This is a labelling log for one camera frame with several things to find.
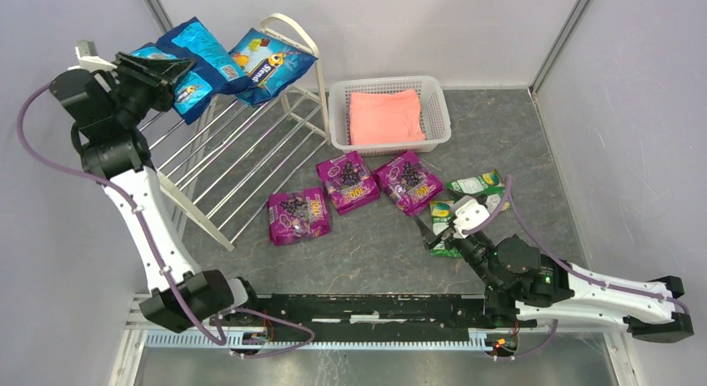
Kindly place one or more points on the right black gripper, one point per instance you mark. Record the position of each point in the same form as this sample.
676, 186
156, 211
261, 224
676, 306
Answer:
449, 240

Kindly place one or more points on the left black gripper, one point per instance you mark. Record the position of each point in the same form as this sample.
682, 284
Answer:
129, 73

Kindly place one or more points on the green candy bag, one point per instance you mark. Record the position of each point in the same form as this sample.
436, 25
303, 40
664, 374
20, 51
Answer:
490, 184
440, 211

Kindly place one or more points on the blue candy bag back side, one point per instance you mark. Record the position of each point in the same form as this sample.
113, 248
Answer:
215, 71

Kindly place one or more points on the blue candy bag with fruits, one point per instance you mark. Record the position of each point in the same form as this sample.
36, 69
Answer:
271, 64

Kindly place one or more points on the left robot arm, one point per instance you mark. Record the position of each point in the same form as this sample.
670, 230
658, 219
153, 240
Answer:
107, 101

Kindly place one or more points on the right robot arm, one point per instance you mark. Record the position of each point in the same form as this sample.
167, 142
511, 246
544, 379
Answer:
523, 285

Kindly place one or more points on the purple candy bag right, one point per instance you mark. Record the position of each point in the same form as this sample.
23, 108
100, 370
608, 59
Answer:
408, 183

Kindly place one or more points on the purple candy bag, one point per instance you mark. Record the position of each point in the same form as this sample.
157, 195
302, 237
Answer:
297, 216
348, 182
408, 183

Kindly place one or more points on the purple candy bag middle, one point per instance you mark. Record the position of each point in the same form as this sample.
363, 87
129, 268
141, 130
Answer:
348, 182

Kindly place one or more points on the cream metal shelf rack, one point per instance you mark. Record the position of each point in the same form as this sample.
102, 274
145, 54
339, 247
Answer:
219, 171

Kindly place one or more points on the purple candy bag left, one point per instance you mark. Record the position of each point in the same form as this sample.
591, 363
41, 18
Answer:
297, 216

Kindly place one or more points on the white plastic basket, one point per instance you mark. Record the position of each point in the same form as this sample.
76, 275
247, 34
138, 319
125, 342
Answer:
434, 118

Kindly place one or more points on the pink folded cloth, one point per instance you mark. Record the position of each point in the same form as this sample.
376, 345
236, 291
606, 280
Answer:
376, 118

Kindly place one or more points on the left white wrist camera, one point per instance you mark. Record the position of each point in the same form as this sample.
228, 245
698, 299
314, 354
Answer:
88, 58

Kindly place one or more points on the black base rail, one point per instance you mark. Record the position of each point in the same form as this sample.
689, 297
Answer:
381, 318

